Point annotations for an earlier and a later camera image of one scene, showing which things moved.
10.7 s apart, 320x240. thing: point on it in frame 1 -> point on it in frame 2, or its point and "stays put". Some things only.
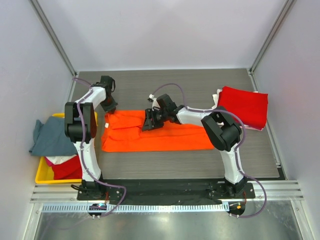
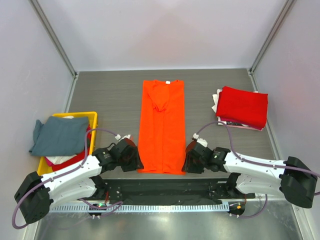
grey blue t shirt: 49,139 stays put
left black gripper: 112,107 -> 136,163
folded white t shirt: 215,97 stays put
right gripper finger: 150,123 -> 191,146
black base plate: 164,191 stays put
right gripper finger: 153,115 -> 186,167
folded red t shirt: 251,106 stays put
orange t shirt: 123,132 -> 162,136
